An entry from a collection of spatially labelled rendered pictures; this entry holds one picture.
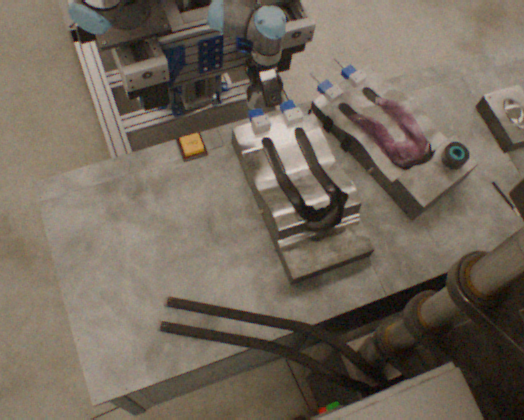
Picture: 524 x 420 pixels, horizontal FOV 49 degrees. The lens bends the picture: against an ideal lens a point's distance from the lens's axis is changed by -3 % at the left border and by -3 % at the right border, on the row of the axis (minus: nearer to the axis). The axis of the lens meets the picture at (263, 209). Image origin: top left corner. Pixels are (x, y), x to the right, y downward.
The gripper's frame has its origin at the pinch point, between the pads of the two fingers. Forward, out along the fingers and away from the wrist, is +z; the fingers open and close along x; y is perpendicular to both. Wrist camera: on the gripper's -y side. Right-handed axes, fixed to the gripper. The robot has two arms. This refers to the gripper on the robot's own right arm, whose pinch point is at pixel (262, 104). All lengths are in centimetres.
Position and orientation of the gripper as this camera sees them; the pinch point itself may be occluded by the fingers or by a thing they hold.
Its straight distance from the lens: 171.5
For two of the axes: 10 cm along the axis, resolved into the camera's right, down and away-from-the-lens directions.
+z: -0.8, 4.0, 9.1
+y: -3.6, -8.7, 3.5
